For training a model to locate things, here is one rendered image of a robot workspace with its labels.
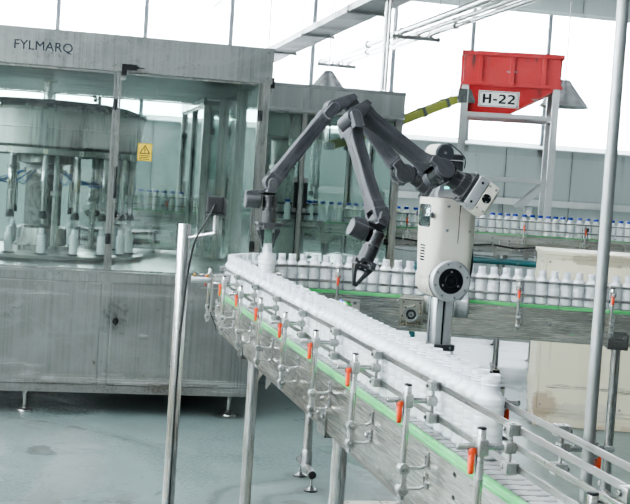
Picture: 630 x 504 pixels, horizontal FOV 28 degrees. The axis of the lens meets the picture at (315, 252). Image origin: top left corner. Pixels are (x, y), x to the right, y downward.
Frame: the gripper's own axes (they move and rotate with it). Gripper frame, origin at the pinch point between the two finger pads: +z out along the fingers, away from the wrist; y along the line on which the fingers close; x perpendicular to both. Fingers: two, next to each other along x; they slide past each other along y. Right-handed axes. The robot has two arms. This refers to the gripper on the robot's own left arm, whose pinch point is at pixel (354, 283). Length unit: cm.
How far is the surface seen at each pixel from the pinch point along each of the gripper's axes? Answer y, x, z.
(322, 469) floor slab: -231, 86, 93
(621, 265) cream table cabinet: -356, 258, -91
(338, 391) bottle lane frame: 86, -15, 30
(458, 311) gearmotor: -163, 97, -12
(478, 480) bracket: 211, -22, 27
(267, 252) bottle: -64, -20, 1
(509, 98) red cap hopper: -641, 233, -220
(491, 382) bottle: 187, -17, 11
